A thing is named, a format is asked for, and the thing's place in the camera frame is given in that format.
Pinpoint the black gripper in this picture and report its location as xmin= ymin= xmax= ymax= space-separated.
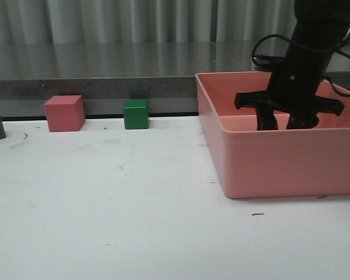
xmin=234 ymin=64 xmax=345 ymax=131

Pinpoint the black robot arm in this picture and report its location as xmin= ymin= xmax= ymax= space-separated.
xmin=234 ymin=1 xmax=350 ymax=130

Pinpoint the pink plastic bin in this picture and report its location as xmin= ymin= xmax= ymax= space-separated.
xmin=195 ymin=72 xmax=350 ymax=198

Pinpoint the green cube near bin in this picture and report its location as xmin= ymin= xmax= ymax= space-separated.
xmin=123 ymin=99 xmax=149 ymax=130

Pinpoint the grey stone countertop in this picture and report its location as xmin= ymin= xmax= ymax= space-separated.
xmin=0 ymin=40 xmax=350 ymax=102

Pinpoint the pink wooden cube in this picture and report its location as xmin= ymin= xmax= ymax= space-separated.
xmin=44 ymin=95 xmax=86 ymax=132

